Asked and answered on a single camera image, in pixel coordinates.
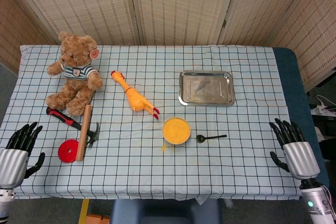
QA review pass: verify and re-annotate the red plastic disc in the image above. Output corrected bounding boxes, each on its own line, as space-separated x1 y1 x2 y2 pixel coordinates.
58 140 80 164

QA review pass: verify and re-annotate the white cable bundle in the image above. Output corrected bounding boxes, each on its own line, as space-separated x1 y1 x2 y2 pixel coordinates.
309 94 336 116

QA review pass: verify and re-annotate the beige woven folding screen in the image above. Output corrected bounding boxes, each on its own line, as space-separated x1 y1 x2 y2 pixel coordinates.
0 0 336 93

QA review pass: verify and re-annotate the yellow rubber chicken toy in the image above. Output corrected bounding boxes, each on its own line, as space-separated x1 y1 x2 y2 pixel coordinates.
110 70 161 120

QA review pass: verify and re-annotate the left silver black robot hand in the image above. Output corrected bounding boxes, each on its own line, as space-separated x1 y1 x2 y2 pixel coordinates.
0 121 46 189

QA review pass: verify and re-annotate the bowl of yellow powder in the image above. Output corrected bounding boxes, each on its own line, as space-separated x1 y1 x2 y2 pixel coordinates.
162 116 192 146

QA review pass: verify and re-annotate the light blue checked tablecloth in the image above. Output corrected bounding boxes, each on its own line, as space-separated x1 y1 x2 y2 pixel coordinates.
0 45 302 200

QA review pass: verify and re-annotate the brown teddy bear striped shirt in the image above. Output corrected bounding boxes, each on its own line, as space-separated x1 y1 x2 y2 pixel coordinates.
45 31 103 116

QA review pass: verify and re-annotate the dark blue padded table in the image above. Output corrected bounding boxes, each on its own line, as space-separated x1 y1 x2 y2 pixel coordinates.
272 47 330 190

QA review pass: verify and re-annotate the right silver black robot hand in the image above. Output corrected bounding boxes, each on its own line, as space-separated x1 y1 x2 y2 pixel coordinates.
269 118 321 182

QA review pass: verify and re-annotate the rectangular stainless steel tray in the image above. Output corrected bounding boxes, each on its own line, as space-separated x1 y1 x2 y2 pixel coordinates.
178 70 235 107

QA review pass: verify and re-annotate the orange box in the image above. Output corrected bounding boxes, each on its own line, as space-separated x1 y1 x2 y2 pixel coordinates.
86 215 111 224

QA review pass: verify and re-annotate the black spoon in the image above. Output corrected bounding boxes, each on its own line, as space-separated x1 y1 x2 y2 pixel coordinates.
195 134 228 144

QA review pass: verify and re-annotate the claw hammer red black handle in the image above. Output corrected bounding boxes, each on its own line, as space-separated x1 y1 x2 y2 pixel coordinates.
46 106 101 148

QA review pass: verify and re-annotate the blue padded robot base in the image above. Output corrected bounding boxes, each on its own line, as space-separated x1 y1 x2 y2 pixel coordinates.
109 198 223 224

